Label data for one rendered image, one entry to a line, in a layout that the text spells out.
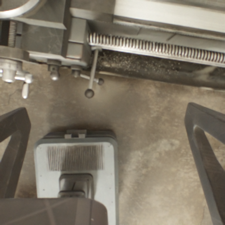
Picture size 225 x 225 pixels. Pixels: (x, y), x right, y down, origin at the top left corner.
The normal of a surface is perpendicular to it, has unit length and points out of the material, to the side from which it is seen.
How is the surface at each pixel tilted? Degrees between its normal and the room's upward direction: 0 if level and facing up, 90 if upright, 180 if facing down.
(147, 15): 36
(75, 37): 0
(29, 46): 0
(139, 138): 0
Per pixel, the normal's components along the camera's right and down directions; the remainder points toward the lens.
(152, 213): 0.01, 0.11
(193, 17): -0.07, 0.66
